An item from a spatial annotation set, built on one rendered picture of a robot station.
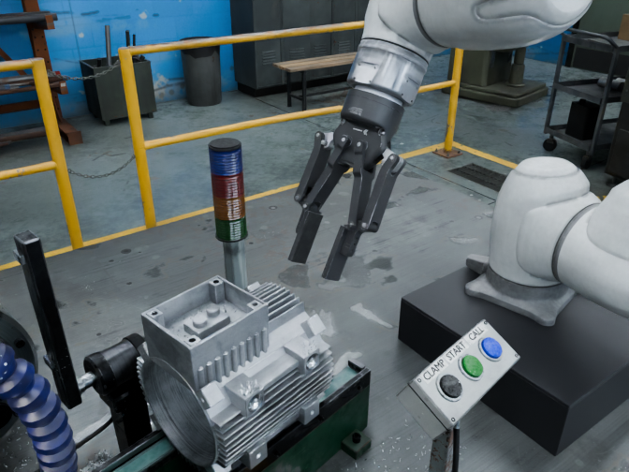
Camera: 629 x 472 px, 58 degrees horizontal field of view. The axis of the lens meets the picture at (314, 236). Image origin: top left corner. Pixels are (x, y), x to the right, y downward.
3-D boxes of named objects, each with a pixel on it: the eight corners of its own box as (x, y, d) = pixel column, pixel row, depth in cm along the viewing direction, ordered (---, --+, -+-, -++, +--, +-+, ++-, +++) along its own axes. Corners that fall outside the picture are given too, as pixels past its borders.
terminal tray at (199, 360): (197, 399, 67) (191, 350, 64) (147, 358, 73) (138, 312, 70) (271, 349, 75) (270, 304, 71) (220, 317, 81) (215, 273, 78)
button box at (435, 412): (432, 442, 70) (455, 426, 66) (393, 395, 72) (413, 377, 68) (501, 373, 81) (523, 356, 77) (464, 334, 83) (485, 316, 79)
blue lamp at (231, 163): (224, 179, 102) (222, 154, 100) (203, 169, 105) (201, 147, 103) (249, 169, 105) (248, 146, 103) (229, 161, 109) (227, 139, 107)
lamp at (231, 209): (227, 224, 106) (226, 201, 104) (208, 213, 110) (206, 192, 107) (252, 213, 110) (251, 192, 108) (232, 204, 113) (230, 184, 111)
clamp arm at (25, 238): (65, 413, 75) (17, 245, 63) (54, 402, 77) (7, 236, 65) (90, 400, 78) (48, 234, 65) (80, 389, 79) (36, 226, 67)
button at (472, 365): (468, 386, 72) (475, 379, 71) (451, 367, 73) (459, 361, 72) (480, 374, 74) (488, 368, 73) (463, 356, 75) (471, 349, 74)
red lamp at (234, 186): (226, 201, 104) (224, 179, 102) (206, 192, 107) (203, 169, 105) (251, 192, 108) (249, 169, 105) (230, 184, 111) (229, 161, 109)
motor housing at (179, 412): (230, 506, 72) (218, 392, 63) (145, 427, 83) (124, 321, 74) (334, 417, 85) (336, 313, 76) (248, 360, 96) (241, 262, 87)
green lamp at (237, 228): (229, 244, 108) (227, 224, 106) (210, 234, 112) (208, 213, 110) (253, 234, 112) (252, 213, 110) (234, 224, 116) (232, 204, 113)
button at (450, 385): (446, 406, 69) (454, 401, 68) (430, 387, 70) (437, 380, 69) (460, 393, 71) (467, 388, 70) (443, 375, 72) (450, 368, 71)
